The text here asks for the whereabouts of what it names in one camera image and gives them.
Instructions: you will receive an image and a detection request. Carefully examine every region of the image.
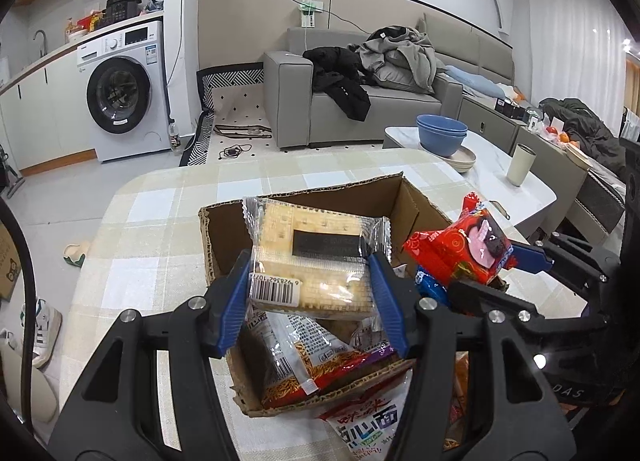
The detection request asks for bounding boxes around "pile of grey clothes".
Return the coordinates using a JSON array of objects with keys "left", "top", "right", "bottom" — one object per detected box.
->
[{"left": 348, "top": 26, "right": 451, "bottom": 94}]

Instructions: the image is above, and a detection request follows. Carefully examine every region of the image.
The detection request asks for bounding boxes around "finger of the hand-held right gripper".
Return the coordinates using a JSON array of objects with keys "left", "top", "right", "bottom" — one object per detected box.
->
[
  {"left": 500, "top": 233, "right": 608, "bottom": 287},
  {"left": 446, "top": 278, "right": 543, "bottom": 324}
]

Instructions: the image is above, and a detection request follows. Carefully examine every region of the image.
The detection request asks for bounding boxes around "dark green jacket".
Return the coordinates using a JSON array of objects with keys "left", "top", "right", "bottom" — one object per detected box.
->
[{"left": 540, "top": 98, "right": 626, "bottom": 176}]

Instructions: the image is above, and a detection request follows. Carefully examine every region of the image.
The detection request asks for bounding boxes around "black jacket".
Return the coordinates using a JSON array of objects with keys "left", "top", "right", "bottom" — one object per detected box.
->
[{"left": 302, "top": 46, "right": 372, "bottom": 122}]

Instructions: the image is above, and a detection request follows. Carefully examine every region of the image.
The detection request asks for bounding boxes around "white noodle snack packet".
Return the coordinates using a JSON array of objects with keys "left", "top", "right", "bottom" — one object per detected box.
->
[{"left": 240, "top": 308, "right": 416, "bottom": 407}]

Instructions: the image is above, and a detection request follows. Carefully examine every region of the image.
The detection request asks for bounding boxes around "brown cardboard box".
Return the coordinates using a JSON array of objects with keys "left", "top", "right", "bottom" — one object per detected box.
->
[{"left": 198, "top": 172, "right": 506, "bottom": 417}]

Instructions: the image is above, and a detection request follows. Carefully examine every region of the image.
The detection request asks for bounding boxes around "checked beige tablecloth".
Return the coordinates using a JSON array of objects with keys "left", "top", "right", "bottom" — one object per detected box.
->
[{"left": 65, "top": 148, "right": 576, "bottom": 461}]

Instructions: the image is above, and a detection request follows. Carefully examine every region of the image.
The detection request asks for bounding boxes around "blue cookie packet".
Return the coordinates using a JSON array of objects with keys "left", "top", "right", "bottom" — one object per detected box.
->
[{"left": 415, "top": 265, "right": 451, "bottom": 302}]

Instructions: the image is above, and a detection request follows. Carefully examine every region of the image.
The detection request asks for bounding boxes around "clear cracker packet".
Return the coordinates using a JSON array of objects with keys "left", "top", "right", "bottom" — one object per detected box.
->
[{"left": 242, "top": 196, "right": 391, "bottom": 314}]

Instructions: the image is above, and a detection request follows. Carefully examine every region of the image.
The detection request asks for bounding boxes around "white red-print snack packet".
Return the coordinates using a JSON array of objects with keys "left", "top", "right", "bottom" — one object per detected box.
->
[{"left": 317, "top": 386, "right": 416, "bottom": 461}]

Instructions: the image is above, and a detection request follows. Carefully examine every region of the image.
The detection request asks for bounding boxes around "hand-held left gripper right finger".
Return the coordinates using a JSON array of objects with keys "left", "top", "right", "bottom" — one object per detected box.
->
[{"left": 367, "top": 252, "right": 576, "bottom": 461}]

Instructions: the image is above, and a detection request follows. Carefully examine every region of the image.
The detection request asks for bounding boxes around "red cookie packet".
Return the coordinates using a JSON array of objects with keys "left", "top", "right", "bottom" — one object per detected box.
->
[{"left": 402, "top": 192, "right": 516, "bottom": 287}]

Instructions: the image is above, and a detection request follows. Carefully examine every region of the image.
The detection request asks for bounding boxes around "white washing machine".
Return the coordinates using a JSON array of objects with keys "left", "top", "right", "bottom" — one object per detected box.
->
[{"left": 76, "top": 18, "right": 173, "bottom": 164}]

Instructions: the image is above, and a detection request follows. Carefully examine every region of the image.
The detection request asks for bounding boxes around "white kitchen counter cabinet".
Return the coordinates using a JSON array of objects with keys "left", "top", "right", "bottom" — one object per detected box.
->
[{"left": 0, "top": 26, "right": 98, "bottom": 176}]

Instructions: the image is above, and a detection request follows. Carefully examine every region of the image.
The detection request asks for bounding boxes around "beige plate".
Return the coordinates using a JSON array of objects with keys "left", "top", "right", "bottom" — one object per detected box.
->
[{"left": 445, "top": 145, "right": 477, "bottom": 174}]

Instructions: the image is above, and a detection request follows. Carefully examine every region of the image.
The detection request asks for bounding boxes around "floor cardboard box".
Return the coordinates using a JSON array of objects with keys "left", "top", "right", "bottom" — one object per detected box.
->
[{"left": 0, "top": 221, "right": 23, "bottom": 302}]

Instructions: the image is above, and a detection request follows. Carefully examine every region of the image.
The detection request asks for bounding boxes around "white wall socket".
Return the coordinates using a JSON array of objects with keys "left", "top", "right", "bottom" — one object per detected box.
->
[{"left": 297, "top": 0, "right": 325, "bottom": 29}]

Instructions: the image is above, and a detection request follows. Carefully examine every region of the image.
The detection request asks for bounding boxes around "light blue pillow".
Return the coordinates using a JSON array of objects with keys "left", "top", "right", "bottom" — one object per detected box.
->
[{"left": 445, "top": 65, "right": 501, "bottom": 98}]

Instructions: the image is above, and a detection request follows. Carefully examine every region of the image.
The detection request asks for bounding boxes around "white cup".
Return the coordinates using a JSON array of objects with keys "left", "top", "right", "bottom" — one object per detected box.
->
[{"left": 506, "top": 143, "right": 537, "bottom": 186}]

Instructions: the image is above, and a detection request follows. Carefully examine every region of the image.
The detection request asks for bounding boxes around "blue bowl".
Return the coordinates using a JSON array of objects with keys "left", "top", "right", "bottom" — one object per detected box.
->
[
  {"left": 416, "top": 114, "right": 468, "bottom": 139},
  {"left": 419, "top": 127, "right": 468, "bottom": 158}
]

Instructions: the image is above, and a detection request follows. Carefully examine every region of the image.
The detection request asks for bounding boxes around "green white slipper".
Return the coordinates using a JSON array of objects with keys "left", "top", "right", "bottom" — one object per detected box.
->
[{"left": 62, "top": 241, "right": 93, "bottom": 269}]

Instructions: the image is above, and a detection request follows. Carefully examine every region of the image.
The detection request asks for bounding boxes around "white sneaker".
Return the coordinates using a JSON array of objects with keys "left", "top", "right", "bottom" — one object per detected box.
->
[{"left": 20, "top": 298, "right": 63, "bottom": 369}]

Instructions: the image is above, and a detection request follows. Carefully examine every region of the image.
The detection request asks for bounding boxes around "beige low cabinet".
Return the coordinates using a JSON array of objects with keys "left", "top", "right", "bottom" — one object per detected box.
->
[{"left": 460, "top": 96, "right": 626, "bottom": 237}]

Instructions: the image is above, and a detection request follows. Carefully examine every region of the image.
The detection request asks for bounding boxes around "white marble coffee table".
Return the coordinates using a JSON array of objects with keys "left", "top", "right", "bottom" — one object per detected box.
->
[{"left": 382, "top": 126, "right": 558, "bottom": 237}]

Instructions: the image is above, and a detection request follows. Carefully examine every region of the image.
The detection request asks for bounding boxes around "white curtain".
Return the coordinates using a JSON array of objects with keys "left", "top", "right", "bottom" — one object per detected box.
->
[{"left": 525, "top": 0, "right": 636, "bottom": 112}]

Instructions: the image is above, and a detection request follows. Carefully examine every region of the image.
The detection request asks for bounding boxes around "grey sofa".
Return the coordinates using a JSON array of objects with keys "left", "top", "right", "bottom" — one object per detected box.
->
[{"left": 263, "top": 11, "right": 516, "bottom": 150}]

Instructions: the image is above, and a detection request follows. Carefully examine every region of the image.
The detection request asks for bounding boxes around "black floor cable coil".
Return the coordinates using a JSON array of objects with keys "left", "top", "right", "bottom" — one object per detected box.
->
[{"left": 217, "top": 143, "right": 253, "bottom": 160}]

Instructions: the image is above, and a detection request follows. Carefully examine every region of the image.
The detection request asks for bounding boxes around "black pressure cooker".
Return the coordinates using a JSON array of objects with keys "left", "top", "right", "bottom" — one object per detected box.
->
[{"left": 105, "top": 0, "right": 142, "bottom": 24}]

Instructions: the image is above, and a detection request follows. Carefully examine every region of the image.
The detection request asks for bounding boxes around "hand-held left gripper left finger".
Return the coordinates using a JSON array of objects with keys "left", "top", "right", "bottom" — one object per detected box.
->
[{"left": 47, "top": 250, "right": 253, "bottom": 461}]

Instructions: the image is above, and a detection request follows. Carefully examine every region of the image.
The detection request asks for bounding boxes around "black floor strap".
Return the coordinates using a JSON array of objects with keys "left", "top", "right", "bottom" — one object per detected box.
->
[{"left": 214, "top": 124, "right": 273, "bottom": 136}]

